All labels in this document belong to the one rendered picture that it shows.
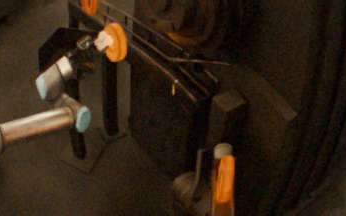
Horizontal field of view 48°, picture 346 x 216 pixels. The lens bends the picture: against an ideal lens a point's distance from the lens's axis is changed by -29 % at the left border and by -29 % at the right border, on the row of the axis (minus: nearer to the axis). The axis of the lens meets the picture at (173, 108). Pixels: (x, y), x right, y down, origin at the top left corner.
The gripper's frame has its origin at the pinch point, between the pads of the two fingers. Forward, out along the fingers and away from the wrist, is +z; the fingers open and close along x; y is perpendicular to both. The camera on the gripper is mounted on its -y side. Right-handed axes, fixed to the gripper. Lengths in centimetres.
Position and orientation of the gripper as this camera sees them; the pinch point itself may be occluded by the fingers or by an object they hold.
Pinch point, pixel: (114, 37)
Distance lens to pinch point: 181.7
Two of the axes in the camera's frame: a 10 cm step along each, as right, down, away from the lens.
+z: 8.1, -5.4, 2.3
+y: -2.0, -6.2, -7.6
